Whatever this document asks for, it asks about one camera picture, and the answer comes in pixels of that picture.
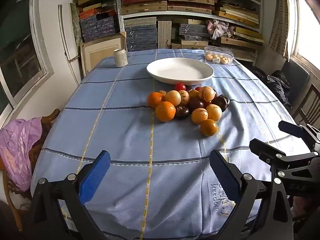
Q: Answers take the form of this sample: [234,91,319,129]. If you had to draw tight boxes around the brick pattern curtain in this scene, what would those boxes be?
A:
[269,0,292,58]

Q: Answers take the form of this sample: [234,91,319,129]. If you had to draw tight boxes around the bright window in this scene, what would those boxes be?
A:
[285,0,320,70]

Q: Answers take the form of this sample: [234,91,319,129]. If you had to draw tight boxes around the white framed window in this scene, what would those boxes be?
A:
[0,0,54,120]

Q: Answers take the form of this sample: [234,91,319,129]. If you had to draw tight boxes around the black padded chair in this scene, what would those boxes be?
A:
[280,57,310,100]

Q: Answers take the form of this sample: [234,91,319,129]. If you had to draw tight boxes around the shelf of stacked boxes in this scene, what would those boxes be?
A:
[72,0,265,63]

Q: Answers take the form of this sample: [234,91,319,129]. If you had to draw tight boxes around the carved wooden chair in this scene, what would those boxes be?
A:
[0,109,60,230]

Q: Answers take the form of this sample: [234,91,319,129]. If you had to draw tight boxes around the pale drink can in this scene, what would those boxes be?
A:
[114,49,128,67]

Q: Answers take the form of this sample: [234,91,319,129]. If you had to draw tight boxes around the dark clothing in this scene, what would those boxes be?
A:
[250,66,293,108]

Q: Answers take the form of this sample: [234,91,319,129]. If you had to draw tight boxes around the clear plastic clamshell box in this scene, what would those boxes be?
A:
[204,46,233,65]

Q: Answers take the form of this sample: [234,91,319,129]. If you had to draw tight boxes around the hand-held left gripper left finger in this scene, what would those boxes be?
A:
[27,150,112,240]

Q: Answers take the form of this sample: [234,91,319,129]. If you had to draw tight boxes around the pink plastic bag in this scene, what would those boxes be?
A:
[205,19,235,40]

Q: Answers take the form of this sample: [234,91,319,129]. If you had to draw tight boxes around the blue checked tablecloth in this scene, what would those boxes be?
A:
[30,49,313,240]

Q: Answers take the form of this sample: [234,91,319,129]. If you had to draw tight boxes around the dark red plum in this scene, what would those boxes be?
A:
[188,98,205,112]

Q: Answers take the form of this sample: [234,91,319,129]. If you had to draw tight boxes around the orange mandarin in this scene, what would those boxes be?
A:
[147,92,165,108]
[155,101,176,122]
[200,119,218,137]

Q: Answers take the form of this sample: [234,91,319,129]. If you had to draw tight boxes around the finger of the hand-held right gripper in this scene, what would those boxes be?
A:
[249,138,320,179]
[278,120,320,145]

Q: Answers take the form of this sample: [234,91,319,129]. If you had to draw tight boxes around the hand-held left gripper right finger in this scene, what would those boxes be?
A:
[209,149,294,240]

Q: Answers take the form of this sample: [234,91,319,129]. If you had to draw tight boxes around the beige framed wooden panel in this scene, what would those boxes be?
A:
[80,32,127,77]

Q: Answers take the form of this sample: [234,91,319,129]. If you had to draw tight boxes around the purple cloth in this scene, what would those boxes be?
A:
[0,119,43,192]

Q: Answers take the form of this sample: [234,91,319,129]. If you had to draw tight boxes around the white metal shelving rack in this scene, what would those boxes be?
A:
[115,0,265,65]

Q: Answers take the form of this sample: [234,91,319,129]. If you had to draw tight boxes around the green marbled board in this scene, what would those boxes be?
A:
[69,2,83,60]

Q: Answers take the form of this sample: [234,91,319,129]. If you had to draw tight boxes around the slatted wooden chair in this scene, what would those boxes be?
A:
[291,84,320,130]

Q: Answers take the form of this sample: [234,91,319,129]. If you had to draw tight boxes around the striped yellow pepino melon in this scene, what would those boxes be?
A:
[178,90,190,103]
[165,90,182,106]

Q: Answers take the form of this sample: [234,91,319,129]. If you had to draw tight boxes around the white wooden strip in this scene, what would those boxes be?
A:
[58,4,80,85]

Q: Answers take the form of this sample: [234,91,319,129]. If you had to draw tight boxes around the white oval plate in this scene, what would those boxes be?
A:
[146,57,215,85]

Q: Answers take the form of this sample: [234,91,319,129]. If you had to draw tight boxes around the large striped pepino melon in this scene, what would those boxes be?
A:
[198,86,215,102]

